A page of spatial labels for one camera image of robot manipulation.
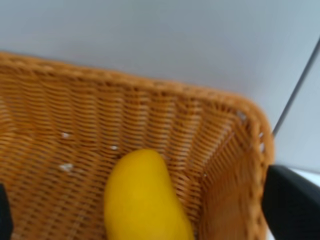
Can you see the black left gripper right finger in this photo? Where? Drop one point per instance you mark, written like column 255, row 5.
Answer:
column 291, row 205

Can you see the yellow mango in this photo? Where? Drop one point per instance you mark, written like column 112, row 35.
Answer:
column 140, row 202

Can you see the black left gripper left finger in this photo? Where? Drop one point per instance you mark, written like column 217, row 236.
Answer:
column 6, row 222

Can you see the orange woven wicker basket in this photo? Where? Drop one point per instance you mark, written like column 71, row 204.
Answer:
column 63, row 127

